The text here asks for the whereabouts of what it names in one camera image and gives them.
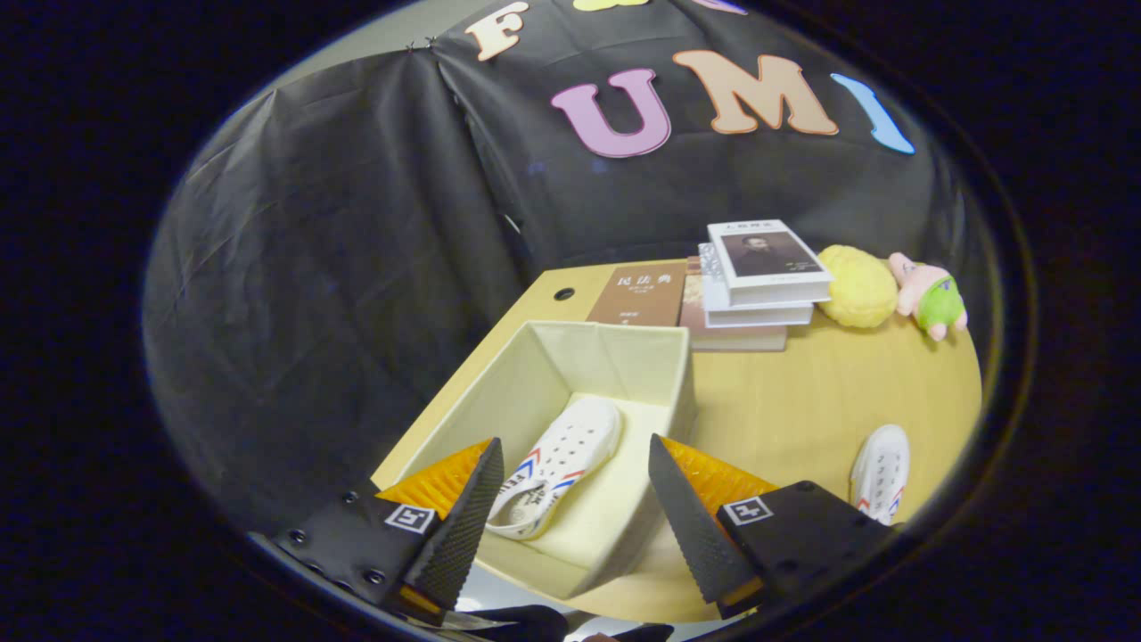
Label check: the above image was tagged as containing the pink plush toy green shirt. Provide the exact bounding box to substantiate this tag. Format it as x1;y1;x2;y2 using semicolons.
888;252;969;342

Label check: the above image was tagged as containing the grey fabric storage box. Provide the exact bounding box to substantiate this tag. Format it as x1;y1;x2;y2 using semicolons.
392;319;699;600

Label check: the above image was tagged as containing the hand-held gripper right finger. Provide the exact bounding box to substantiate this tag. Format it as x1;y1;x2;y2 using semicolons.
648;434;897;621

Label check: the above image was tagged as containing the yellow plush cushion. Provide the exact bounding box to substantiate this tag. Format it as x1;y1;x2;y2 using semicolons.
817;244;899;330

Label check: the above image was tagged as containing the white book with portrait cover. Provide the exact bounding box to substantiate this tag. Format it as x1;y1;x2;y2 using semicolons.
707;219;834;307

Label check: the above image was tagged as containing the black backdrop cloth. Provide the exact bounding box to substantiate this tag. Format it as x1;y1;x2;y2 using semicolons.
143;0;981;545

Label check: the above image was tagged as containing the thick white book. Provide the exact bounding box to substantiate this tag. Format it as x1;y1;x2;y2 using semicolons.
698;243;815;328

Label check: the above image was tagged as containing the white striped canvas shoe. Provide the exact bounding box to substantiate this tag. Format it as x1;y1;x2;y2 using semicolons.
849;424;911;525
486;395;623;542

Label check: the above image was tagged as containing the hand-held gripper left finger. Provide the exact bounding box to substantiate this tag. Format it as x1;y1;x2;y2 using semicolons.
267;437;505;625

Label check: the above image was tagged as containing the brown cover book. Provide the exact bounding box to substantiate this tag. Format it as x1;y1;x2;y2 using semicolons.
587;264;689;328

